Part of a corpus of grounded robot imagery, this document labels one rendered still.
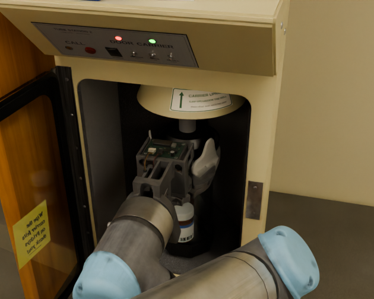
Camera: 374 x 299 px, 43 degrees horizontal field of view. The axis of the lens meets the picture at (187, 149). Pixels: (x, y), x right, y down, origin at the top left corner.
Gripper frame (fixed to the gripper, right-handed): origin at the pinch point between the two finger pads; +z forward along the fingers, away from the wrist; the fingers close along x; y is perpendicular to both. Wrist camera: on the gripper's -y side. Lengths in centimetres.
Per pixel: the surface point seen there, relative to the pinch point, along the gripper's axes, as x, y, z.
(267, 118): -13.4, 11.8, -7.2
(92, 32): 7.1, 24.9, -15.2
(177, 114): -0.2, 9.9, -6.0
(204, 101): -3.9, 11.7, -4.2
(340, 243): -29.6, -29.3, 15.6
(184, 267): -1.2, -20.7, -7.1
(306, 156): -20.3, -20.7, 34.5
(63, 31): 11.0, 24.6, -15.0
